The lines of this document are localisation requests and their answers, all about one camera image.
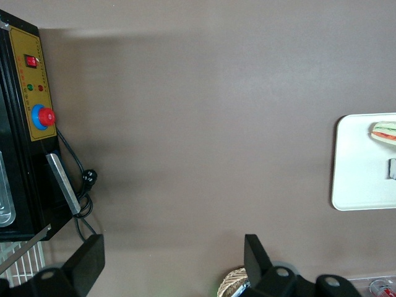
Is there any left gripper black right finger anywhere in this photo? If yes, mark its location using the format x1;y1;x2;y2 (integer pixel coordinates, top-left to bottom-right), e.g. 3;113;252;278
244;234;313;297

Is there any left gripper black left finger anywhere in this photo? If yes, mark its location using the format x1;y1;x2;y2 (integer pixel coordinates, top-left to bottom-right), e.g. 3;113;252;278
30;234;106;297

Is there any aluminium foil tray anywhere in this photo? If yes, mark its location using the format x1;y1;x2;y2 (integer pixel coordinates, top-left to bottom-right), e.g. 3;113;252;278
235;278;252;297

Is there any beige plastic tray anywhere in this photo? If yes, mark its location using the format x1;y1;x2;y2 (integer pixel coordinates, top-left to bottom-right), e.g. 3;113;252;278
331;113;396;212

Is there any light wicker basket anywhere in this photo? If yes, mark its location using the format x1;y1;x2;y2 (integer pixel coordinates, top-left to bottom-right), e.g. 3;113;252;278
218;267;250;297

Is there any grey rimmed food container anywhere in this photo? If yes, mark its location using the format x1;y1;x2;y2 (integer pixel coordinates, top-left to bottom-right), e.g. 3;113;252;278
0;150;16;228

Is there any clear acrylic bottle rack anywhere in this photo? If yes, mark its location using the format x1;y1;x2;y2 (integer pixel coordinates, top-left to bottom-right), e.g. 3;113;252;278
346;273;396;297

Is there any black flat snack box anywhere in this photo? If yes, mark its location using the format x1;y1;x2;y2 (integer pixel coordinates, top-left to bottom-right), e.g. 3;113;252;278
386;157;396;181

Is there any black sealing machine yellow panel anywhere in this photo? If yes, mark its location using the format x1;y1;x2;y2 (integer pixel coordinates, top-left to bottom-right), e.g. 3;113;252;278
0;9;82;273

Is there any wrapped triangle sandwich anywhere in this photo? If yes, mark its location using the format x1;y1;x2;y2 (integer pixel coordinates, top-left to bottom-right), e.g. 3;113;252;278
368;120;396;150

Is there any white wire basket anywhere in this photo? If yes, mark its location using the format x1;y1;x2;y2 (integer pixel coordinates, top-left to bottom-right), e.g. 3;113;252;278
0;241;50;289

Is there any black power cable with plug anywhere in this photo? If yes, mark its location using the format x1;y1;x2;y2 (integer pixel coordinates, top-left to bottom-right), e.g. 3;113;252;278
55;126;98;245

